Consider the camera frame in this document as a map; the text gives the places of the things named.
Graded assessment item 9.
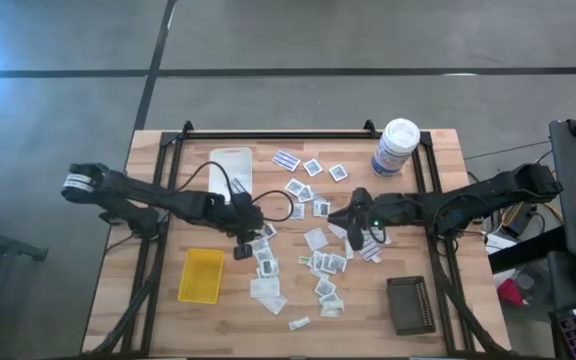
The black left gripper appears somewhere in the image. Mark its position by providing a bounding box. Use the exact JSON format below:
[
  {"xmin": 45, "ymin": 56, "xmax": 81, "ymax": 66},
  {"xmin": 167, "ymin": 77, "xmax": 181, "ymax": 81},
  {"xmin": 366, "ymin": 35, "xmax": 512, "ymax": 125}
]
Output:
[{"xmin": 212, "ymin": 192, "xmax": 270, "ymax": 261}]

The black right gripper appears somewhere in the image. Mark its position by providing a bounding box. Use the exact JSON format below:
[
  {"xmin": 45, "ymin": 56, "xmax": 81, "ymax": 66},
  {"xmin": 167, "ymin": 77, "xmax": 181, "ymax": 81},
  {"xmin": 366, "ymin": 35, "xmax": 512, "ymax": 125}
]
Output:
[{"xmin": 327, "ymin": 187, "xmax": 412, "ymax": 251}]

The white plastic bin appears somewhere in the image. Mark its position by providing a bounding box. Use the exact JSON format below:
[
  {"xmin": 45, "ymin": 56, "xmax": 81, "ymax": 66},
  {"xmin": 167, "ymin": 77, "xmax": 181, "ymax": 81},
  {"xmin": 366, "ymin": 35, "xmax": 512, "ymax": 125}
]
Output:
[{"xmin": 208, "ymin": 146, "xmax": 254, "ymax": 204}]

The yellow plastic basket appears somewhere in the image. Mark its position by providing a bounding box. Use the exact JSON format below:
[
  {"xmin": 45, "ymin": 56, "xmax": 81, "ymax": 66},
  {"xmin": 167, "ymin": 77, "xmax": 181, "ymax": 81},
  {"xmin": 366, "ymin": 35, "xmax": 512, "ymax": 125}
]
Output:
[{"xmin": 177, "ymin": 247, "xmax": 226, "ymax": 305}]

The white wipes canister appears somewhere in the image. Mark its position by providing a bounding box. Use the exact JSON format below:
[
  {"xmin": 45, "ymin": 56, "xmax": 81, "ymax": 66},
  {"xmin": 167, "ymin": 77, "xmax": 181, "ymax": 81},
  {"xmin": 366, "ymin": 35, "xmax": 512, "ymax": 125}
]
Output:
[{"xmin": 370, "ymin": 117, "xmax": 422, "ymax": 179}]

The dark grey plastic tray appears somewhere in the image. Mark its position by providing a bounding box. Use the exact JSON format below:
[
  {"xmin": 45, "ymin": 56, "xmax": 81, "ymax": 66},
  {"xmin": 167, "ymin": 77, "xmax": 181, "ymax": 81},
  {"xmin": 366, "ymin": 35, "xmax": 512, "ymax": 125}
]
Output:
[{"xmin": 386, "ymin": 275, "xmax": 437, "ymax": 337}]

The white paper sheet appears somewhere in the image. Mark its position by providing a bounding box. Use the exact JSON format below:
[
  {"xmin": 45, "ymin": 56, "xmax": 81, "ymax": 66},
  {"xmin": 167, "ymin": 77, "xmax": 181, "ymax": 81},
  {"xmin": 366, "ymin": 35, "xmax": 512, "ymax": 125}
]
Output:
[{"xmin": 482, "ymin": 230, "xmax": 519, "ymax": 255}]

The black power adapter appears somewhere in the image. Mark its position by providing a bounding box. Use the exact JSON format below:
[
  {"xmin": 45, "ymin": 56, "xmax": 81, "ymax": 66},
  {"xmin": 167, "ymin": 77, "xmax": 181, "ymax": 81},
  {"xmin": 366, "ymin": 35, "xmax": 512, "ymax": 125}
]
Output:
[{"xmin": 500, "ymin": 202, "xmax": 537, "ymax": 239}]

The red object on floor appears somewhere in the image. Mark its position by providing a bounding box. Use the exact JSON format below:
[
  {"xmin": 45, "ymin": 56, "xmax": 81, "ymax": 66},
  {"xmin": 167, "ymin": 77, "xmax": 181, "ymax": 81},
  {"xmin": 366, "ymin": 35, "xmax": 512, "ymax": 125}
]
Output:
[{"xmin": 496, "ymin": 278, "xmax": 527, "ymax": 307}]

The black desk beam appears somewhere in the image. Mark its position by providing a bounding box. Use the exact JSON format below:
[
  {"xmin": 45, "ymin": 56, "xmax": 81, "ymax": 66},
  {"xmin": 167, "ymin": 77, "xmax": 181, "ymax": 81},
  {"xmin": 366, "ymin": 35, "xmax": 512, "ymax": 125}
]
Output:
[{"xmin": 487, "ymin": 225, "xmax": 569, "ymax": 275}]

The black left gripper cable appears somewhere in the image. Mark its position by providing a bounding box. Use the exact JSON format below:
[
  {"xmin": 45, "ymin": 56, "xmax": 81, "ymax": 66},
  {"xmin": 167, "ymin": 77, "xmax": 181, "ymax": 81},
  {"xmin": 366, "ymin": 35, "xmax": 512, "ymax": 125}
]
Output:
[{"xmin": 175, "ymin": 159, "xmax": 295, "ymax": 224}]

